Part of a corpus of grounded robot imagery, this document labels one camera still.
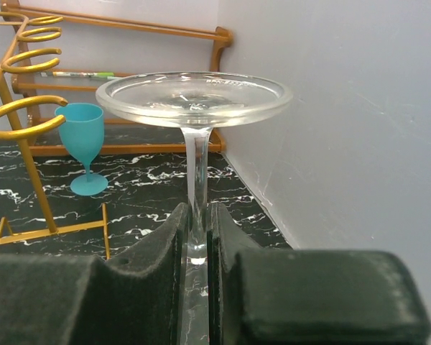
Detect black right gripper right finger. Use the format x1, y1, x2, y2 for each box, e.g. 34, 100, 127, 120
207, 203, 431, 344

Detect orange wooden shelf rack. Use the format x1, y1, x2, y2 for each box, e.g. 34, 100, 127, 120
1, 1, 245, 155

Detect clear champagne flute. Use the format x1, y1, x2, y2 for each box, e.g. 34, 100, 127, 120
96, 72, 292, 344

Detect gold wire wine glass rack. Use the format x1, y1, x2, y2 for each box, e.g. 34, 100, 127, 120
0, 10, 112, 260

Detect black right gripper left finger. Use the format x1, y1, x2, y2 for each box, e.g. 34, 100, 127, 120
0, 203, 187, 344

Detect teal plastic wine glass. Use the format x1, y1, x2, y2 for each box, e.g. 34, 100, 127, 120
55, 103, 108, 196

